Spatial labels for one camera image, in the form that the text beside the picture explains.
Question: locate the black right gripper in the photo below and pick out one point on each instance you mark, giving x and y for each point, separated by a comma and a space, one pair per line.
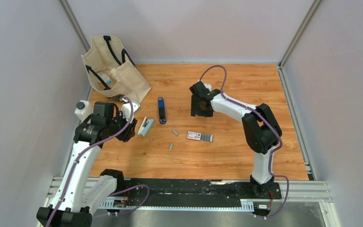
194, 110

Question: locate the light blue white stapler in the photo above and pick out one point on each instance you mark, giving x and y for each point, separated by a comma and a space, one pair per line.
146, 126

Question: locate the red white staple box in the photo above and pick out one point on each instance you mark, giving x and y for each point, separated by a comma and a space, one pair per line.
197, 136

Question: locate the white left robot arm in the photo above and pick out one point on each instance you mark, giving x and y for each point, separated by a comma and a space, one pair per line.
101, 122

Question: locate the small bottle in bag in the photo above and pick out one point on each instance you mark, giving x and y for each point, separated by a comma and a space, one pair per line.
106, 78

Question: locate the blue black stapler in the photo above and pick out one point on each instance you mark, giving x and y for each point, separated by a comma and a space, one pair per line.
161, 111

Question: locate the white bottle black cap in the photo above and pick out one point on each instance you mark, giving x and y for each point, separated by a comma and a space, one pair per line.
83, 110

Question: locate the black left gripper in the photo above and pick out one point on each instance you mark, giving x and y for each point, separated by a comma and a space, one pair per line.
129, 132

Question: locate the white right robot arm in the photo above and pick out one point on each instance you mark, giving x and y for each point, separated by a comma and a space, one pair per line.
261, 129

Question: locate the beige canvas tote bag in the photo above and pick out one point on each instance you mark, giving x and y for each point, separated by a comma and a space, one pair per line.
107, 54

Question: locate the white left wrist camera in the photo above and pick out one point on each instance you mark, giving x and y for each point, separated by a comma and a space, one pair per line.
129, 108

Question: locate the aluminium frame rail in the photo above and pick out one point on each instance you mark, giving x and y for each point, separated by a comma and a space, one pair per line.
293, 193

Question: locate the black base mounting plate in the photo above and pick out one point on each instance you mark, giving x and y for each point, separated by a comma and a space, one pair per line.
192, 193

